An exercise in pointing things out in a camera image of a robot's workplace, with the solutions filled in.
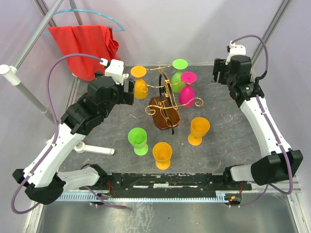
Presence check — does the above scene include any yellow plastic wine glass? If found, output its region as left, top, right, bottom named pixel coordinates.
left=131, top=66, right=148, bottom=100

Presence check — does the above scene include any green plastic wine glass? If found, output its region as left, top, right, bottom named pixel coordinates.
left=171, top=59, right=188, bottom=93

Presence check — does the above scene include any pink plastic wine glass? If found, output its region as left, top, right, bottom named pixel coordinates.
left=179, top=71, right=197, bottom=107

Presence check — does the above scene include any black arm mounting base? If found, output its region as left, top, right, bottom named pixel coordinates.
left=90, top=173, right=252, bottom=199

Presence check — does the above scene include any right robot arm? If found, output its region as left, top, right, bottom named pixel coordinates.
left=213, top=55, right=303, bottom=190

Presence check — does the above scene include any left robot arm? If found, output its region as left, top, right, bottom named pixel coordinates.
left=13, top=73, right=135, bottom=205

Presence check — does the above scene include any white drying rack stand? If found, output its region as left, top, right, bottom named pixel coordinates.
left=0, top=0, right=129, bottom=156

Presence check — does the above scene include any red cloth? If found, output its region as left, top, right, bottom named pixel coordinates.
left=49, top=25, right=120, bottom=81

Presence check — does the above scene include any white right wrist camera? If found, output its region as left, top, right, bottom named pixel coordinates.
left=225, top=41, right=246, bottom=65

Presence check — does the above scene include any aluminium frame post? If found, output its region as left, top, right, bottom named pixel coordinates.
left=250, top=0, right=292, bottom=64

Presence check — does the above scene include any gold wire wine glass rack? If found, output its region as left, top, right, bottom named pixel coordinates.
left=143, top=67, right=204, bottom=134

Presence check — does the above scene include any aluminium rail beam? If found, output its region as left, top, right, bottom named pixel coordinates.
left=58, top=172, right=302, bottom=194

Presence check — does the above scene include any teal wire hanger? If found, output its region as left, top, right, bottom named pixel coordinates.
left=54, top=8, right=125, bottom=32

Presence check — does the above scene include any white slotted cable duct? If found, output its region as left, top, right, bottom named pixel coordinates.
left=55, top=191, right=229, bottom=202

